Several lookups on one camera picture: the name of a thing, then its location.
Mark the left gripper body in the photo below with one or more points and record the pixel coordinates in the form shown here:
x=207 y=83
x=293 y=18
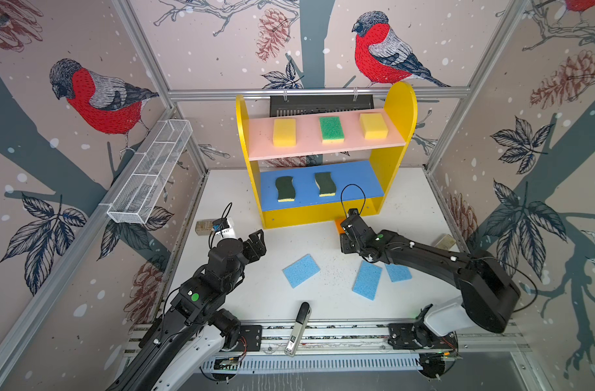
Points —
x=235 y=277

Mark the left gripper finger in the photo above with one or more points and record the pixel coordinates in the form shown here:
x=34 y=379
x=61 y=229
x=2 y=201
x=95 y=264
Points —
x=257 y=239
x=254 y=255

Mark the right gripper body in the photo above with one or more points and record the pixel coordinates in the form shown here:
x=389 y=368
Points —
x=347 y=248

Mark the orange sponge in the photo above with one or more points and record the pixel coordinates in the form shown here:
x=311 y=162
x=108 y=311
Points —
x=338 y=226

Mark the dark green wavy sponge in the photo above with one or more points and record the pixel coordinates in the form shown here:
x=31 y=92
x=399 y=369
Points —
x=325 y=184
x=285 y=188

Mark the green yellow sponge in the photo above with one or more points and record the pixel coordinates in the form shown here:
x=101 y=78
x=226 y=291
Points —
x=331 y=130

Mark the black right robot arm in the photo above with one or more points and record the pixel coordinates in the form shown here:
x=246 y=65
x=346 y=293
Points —
x=488 y=295

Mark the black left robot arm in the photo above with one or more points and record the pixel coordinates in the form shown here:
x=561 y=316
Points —
x=195 y=327

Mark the blue lower shelf board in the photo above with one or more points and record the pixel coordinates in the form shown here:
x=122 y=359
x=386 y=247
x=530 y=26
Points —
x=353 y=180

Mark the pink upper shelf board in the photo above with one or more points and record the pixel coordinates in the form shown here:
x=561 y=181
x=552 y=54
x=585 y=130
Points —
x=260 y=147

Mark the light blue sponge middle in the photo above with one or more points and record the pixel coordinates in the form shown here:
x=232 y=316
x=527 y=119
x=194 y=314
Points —
x=367 y=280

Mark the light blue sponge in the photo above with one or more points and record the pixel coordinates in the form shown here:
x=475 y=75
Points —
x=398 y=273
x=301 y=270
x=367 y=280

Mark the seasoning jar left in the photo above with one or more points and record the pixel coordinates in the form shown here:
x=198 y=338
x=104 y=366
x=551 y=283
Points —
x=204 y=227

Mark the seasoning jar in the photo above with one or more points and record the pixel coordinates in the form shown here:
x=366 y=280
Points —
x=204 y=227
x=446 y=242

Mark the light blue sponge right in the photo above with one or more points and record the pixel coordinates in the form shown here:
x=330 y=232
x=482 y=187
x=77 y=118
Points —
x=398 y=273

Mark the light blue sponge left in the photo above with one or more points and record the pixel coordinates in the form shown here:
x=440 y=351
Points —
x=301 y=270

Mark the black silver handheld tool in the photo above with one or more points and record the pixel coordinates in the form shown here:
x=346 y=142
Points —
x=298 y=329

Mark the seasoning jar right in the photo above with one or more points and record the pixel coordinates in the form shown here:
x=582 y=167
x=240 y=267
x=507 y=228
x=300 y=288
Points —
x=446 y=242

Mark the black vent panel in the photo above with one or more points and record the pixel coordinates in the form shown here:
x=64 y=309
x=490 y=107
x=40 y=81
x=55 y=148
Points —
x=295 y=105

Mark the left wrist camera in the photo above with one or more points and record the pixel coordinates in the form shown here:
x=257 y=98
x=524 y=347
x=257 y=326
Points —
x=223 y=228

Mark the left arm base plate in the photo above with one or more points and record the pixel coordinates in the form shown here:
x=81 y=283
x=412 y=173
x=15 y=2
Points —
x=246 y=339

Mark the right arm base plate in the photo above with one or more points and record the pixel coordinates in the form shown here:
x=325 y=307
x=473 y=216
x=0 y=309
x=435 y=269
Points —
x=418 y=337

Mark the white wire mesh basket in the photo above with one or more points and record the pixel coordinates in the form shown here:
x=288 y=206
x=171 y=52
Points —
x=137 y=199

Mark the perforated aluminium rail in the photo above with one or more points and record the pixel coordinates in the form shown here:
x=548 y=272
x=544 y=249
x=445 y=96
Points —
x=259 y=364

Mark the yellow shelf frame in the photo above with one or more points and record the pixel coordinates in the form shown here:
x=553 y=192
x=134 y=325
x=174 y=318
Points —
x=402 y=108

